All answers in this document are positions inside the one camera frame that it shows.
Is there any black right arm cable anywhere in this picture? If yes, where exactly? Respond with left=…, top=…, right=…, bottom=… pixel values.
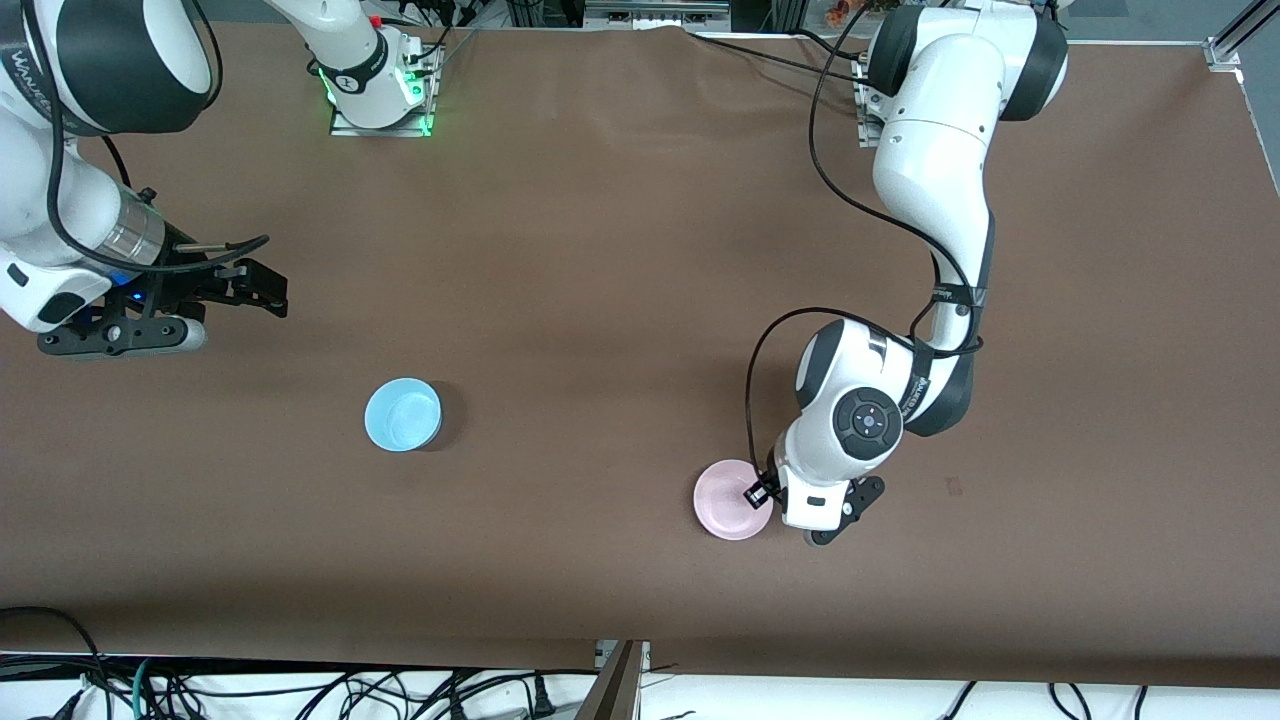
left=20, top=0, right=271, bottom=276

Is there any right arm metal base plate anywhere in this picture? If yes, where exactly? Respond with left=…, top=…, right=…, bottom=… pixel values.
left=328, top=40, right=443, bottom=139

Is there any pink bowl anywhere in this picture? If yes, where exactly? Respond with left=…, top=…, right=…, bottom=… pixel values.
left=693, top=459, right=774, bottom=542

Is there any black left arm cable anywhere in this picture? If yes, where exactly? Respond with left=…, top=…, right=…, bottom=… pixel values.
left=743, top=5, right=986, bottom=476

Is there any brown table cover sheet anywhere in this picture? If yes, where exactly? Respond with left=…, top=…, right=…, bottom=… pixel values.
left=0, top=20, right=1280, bottom=691

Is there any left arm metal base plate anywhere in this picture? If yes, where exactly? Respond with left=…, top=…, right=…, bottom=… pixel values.
left=853, top=55, right=886, bottom=149

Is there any black base cable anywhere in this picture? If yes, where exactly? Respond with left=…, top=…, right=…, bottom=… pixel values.
left=375, top=0, right=481, bottom=66

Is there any grey metal frame beam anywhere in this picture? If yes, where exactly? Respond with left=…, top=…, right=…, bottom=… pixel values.
left=575, top=640, right=651, bottom=720

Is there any black table cable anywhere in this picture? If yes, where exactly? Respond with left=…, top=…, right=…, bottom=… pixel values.
left=795, top=27, right=871, bottom=59
left=685, top=30, right=871, bottom=86

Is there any thick black looped cable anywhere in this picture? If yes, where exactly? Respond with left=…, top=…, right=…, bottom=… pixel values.
left=0, top=605, right=106, bottom=720

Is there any blue bowl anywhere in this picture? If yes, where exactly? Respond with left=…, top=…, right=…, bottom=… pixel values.
left=363, top=377, right=443, bottom=453

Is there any grey power strip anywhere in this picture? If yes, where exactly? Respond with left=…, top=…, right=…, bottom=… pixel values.
left=585, top=0, right=731, bottom=26

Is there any orange toy item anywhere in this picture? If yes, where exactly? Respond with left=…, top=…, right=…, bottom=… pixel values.
left=825, top=0, right=896, bottom=26

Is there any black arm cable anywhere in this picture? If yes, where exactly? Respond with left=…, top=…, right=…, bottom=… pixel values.
left=743, top=5, right=986, bottom=476
left=20, top=0, right=271, bottom=276

